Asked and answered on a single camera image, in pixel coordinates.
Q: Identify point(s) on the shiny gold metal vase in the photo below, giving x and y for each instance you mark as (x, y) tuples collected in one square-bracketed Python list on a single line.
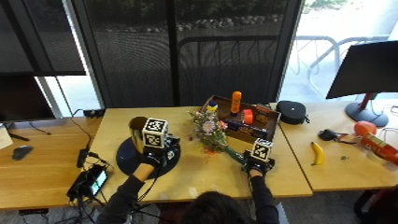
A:
[(135, 132)]

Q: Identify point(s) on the person's right hand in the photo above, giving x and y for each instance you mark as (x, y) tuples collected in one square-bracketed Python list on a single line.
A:
[(256, 166)]

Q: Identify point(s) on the orange ball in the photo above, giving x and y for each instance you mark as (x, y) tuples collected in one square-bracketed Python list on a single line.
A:
[(364, 128)]

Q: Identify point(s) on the brown wooden box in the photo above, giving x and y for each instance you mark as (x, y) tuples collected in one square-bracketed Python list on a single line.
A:
[(264, 130)]

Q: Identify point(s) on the red black bag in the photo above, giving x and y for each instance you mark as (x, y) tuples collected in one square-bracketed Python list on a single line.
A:
[(376, 205)]

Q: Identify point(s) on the yellow banana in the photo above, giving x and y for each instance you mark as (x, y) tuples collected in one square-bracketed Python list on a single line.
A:
[(318, 153)]

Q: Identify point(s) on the small dark nut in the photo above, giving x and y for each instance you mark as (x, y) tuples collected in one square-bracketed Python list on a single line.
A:
[(343, 157)]

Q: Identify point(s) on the orange bottle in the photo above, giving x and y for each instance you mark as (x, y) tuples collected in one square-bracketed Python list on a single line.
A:
[(235, 102)]

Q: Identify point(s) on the metal bike rack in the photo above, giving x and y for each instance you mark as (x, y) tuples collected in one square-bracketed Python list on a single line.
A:
[(327, 56)]

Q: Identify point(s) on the dark blue packet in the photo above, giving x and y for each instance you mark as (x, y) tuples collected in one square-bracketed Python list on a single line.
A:
[(243, 129)]

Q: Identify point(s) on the pink flower bouquet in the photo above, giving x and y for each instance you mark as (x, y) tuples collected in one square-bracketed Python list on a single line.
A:
[(210, 132)]

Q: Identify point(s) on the dark round mat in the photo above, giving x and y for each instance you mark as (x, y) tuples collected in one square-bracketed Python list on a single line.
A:
[(126, 155)]

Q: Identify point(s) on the white marker cube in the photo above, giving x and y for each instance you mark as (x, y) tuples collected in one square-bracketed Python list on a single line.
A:
[(154, 132), (262, 150)]

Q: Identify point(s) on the blue yellow bottle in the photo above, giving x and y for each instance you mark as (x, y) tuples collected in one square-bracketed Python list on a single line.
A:
[(211, 107)]

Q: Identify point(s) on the black pen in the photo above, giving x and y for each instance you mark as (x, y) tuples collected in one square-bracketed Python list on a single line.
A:
[(18, 137)]

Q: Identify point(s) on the black zip case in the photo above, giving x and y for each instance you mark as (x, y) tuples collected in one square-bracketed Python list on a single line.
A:
[(291, 112)]

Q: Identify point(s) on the black desk clamp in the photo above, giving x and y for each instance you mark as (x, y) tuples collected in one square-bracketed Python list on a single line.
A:
[(93, 112)]

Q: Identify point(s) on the black smartphone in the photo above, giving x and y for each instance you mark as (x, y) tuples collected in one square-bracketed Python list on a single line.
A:
[(89, 183)]

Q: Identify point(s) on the black power adapter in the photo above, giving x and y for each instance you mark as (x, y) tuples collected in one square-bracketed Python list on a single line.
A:
[(81, 157)]

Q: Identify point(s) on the red snack tube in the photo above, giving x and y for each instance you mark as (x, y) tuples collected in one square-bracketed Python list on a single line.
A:
[(379, 148)]

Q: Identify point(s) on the white paper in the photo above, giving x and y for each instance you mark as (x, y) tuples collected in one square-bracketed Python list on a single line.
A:
[(4, 137)]

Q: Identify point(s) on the black monitor on red stand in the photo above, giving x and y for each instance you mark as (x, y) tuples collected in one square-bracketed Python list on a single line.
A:
[(364, 70)]

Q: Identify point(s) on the brown carton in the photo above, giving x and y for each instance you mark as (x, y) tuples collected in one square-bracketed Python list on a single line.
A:
[(262, 114)]

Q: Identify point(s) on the grey computer mouse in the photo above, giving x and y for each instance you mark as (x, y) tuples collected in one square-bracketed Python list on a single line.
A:
[(20, 152)]

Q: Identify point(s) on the person's left hand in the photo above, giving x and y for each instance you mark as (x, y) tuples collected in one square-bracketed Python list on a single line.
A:
[(151, 156)]

